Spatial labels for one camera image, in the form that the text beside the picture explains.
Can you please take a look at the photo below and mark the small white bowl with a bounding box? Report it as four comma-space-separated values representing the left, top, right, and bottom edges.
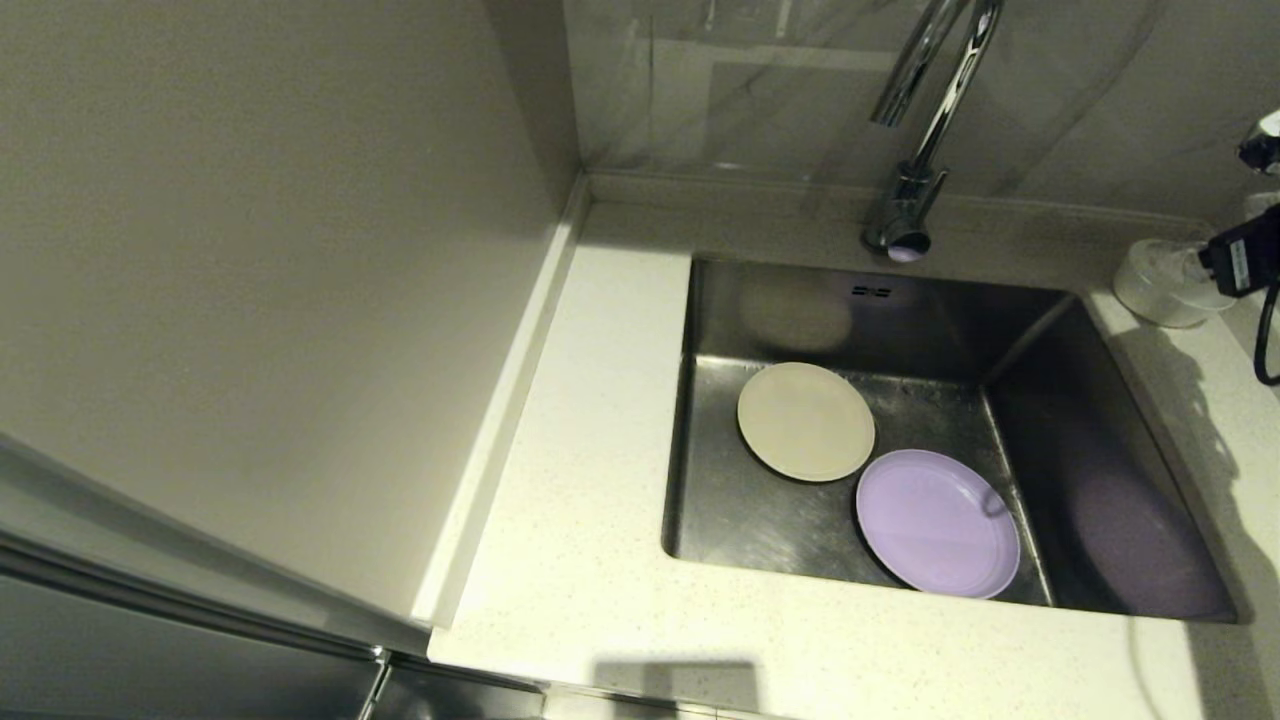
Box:
1112, 237, 1239, 330

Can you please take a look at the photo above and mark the chrome gooseneck faucet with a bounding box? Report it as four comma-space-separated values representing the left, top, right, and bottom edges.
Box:
862, 0, 1005, 264

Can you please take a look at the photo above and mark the lilac round plate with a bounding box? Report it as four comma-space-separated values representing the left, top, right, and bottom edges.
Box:
855, 448, 1022, 600

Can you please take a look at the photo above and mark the beige round plate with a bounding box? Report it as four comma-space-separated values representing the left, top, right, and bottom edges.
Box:
737, 362, 876, 484

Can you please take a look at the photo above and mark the stainless steel sink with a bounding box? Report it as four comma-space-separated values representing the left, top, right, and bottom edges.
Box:
660, 252, 1249, 623

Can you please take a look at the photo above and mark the grey metal cabinet front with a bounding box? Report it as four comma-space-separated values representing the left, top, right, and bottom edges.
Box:
0, 430, 546, 720

